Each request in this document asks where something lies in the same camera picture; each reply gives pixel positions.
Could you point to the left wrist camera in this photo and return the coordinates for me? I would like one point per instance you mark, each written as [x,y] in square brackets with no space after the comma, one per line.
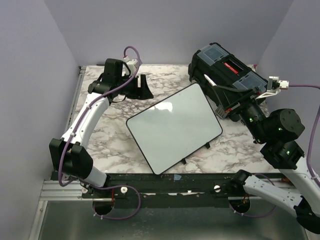
[130,65]

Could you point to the white whiteboard black frame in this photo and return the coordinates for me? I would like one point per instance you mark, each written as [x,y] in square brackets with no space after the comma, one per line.
[174,128]

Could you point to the white whiteboard marker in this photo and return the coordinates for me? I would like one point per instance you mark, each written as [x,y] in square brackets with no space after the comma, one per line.
[211,82]

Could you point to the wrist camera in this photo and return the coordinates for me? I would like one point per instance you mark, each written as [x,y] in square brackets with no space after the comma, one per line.
[274,87]
[130,65]

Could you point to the aluminium side rail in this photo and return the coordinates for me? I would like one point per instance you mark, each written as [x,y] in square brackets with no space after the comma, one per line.
[68,100]

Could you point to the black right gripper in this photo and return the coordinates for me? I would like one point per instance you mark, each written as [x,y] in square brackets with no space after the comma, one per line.
[229,98]

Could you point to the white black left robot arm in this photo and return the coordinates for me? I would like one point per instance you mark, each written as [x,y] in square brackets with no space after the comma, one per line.
[69,153]

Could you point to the blue tape piece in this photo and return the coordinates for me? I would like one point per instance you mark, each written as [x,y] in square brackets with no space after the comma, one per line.
[177,177]

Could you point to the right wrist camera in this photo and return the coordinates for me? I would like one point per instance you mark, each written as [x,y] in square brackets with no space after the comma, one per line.
[274,87]

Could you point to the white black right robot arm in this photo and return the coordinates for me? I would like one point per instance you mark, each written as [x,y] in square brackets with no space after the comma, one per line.
[277,133]

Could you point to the black red toolbox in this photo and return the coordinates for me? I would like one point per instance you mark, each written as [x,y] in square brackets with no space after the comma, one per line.
[225,70]

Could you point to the black mounting base bar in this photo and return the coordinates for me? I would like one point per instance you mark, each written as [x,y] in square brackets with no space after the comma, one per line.
[148,190]

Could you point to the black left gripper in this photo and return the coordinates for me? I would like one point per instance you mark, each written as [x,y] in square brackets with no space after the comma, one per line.
[143,92]

